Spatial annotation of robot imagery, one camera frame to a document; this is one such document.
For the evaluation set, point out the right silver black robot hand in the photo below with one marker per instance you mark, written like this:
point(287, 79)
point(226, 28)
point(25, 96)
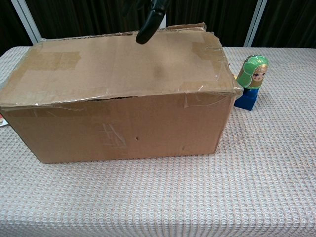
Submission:
point(150, 24)

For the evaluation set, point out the large brown cardboard box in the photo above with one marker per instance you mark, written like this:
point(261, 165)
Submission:
point(118, 118)

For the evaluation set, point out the black pleated curtain panel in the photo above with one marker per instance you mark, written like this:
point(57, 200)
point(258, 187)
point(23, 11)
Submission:
point(209, 12)
point(93, 17)
point(10, 24)
point(288, 22)

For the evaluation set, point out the green nesting doll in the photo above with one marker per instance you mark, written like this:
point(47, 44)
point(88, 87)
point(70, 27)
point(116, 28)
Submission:
point(251, 72)

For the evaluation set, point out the blue plastic block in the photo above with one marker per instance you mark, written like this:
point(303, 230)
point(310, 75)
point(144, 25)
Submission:
point(245, 100)

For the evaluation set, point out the printed picture booklet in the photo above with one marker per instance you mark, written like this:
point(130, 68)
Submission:
point(2, 121)

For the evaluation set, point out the beige woven tablecloth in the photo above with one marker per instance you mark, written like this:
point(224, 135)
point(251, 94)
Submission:
point(222, 192)

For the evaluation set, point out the upright white frame post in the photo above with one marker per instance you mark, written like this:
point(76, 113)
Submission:
point(164, 23)

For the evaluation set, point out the slanted white frame post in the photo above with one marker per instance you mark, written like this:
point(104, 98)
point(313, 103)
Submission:
point(255, 22)
point(27, 21)

